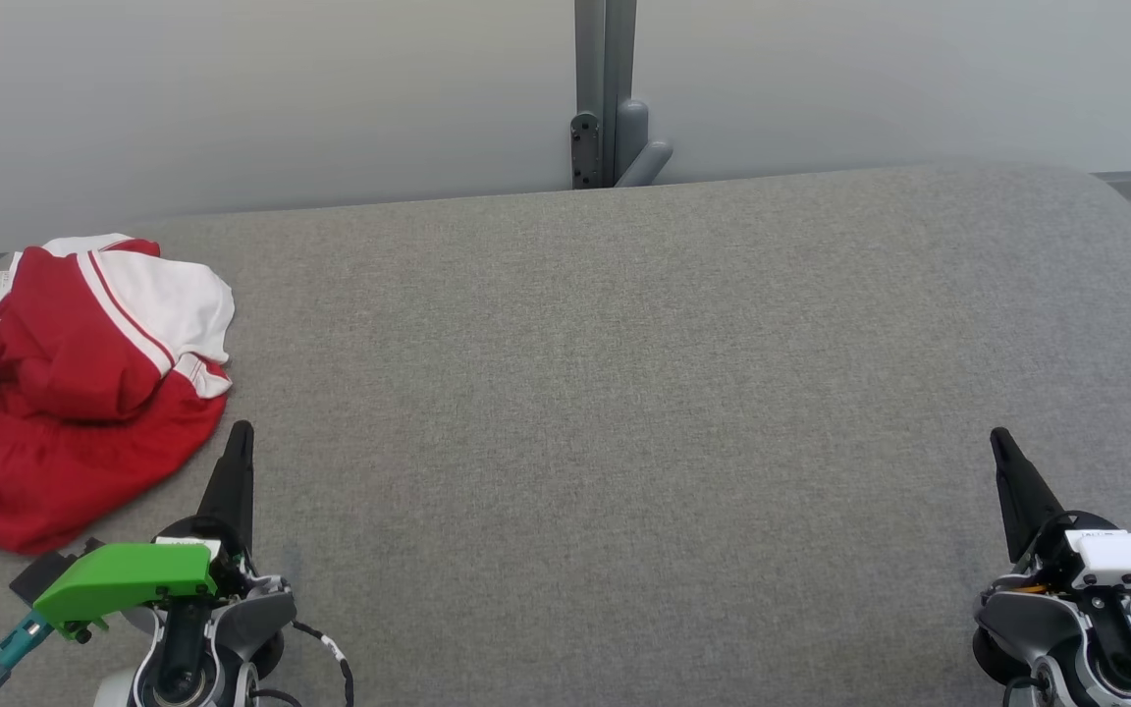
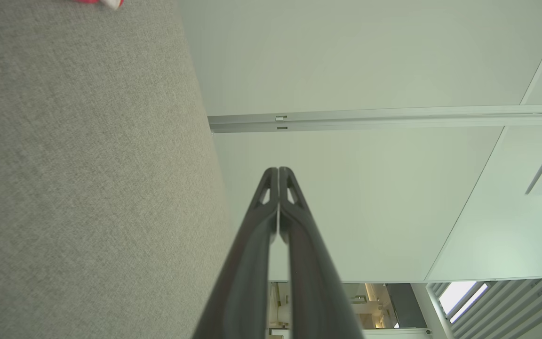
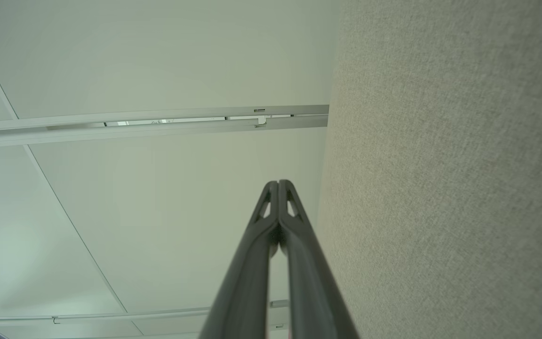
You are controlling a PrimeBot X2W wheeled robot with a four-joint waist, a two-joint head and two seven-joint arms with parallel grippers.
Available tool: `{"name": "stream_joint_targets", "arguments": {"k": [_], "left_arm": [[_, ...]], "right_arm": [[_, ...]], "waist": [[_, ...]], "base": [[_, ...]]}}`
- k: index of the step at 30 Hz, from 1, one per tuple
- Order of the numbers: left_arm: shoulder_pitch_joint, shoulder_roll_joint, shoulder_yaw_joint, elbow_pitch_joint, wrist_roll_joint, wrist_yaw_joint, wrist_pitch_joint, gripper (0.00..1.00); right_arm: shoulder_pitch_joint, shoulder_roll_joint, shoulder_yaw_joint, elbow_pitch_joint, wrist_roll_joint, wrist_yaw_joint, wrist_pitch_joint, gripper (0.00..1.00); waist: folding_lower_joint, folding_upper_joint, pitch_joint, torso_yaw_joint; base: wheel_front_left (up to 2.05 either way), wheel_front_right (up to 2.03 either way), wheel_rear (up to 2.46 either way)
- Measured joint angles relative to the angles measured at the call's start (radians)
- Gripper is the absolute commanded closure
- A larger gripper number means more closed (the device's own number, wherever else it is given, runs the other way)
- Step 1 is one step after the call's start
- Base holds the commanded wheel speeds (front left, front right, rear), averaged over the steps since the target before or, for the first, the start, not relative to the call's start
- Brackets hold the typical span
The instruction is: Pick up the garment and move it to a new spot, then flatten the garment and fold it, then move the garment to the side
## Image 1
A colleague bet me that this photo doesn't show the red Bulls basketball shorts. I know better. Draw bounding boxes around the red Bulls basketball shorts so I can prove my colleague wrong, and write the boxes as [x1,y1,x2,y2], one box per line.
[0,363,230,557]

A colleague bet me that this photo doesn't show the grey partition post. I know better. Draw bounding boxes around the grey partition post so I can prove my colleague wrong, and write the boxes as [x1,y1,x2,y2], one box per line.
[570,0,674,190]

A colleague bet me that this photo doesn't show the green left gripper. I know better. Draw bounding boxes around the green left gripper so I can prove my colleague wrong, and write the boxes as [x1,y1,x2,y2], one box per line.
[32,420,260,639]

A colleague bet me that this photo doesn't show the thin black labelled cable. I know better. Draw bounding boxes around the thin black labelled cable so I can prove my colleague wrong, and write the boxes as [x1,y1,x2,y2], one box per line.
[276,617,356,707]

